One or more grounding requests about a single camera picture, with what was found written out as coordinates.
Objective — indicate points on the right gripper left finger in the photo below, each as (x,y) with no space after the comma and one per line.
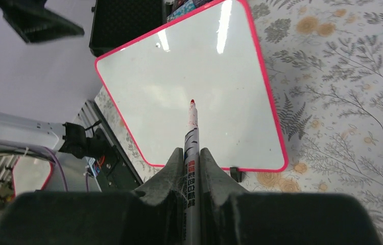
(149,214)

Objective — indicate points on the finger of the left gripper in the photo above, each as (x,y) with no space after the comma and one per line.
(34,23)

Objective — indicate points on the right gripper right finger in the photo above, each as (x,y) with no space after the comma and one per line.
(232,215)

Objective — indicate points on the red whiteboard marker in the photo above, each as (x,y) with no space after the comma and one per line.
(191,184)

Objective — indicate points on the pink framed whiteboard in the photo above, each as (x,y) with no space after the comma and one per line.
(30,174)
(210,56)

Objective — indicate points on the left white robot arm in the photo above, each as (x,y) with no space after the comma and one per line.
(41,138)

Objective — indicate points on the black poker chip case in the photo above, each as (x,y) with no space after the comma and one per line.
(118,22)

